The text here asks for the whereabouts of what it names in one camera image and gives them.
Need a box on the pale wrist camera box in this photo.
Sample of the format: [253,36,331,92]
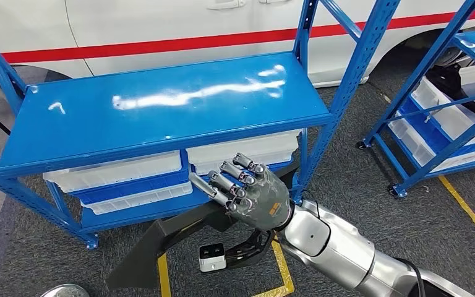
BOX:
[198,243,227,273]

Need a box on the yellow floor tape line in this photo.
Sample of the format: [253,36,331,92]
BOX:
[157,235,296,297]

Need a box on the black plastic car trim part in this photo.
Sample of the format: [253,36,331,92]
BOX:
[425,63,475,124]
[105,163,301,291]

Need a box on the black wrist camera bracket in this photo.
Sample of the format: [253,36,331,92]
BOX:
[223,228,276,270]

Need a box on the round chrome disc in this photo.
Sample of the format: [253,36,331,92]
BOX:
[40,283,92,297]

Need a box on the white car with red stripe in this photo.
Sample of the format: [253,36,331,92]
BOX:
[0,0,475,89]

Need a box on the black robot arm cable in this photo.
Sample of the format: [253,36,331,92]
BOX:
[396,257,426,297]

